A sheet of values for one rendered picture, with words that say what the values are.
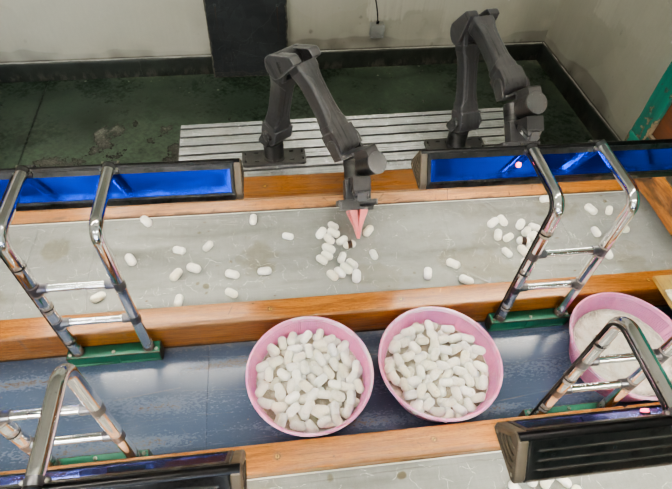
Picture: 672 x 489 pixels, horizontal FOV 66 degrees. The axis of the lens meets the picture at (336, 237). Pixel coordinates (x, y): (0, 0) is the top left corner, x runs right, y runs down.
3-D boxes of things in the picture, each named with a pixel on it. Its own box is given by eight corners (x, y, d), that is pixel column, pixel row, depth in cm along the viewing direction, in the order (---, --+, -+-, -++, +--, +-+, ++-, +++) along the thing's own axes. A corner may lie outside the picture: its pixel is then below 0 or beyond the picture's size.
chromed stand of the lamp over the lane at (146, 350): (87, 297, 128) (8, 159, 94) (170, 291, 130) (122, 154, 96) (71, 367, 116) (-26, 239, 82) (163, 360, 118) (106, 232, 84)
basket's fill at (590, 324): (550, 322, 128) (558, 310, 124) (634, 315, 131) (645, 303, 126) (589, 410, 114) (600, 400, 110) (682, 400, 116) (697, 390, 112)
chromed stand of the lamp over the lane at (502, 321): (465, 269, 139) (517, 137, 105) (536, 264, 141) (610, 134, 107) (487, 332, 126) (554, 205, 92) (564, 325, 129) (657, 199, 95)
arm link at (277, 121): (290, 140, 158) (305, 55, 131) (273, 149, 155) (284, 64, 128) (277, 127, 160) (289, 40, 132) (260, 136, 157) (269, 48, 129)
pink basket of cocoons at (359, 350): (248, 341, 122) (244, 320, 115) (360, 332, 125) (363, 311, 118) (250, 458, 105) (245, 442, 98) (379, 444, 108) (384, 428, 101)
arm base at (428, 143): (493, 132, 166) (485, 119, 170) (433, 136, 163) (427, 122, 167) (486, 151, 172) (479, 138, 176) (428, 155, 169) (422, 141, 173)
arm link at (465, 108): (479, 131, 162) (485, 19, 147) (460, 134, 160) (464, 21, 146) (469, 127, 167) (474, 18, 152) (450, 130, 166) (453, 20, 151)
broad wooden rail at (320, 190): (23, 232, 152) (-6, 187, 138) (598, 199, 172) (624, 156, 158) (12, 264, 144) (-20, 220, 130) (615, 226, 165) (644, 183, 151)
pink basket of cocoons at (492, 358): (352, 354, 121) (355, 334, 114) (445, 311, 130) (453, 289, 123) (416, 460, 106) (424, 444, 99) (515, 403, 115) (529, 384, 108)
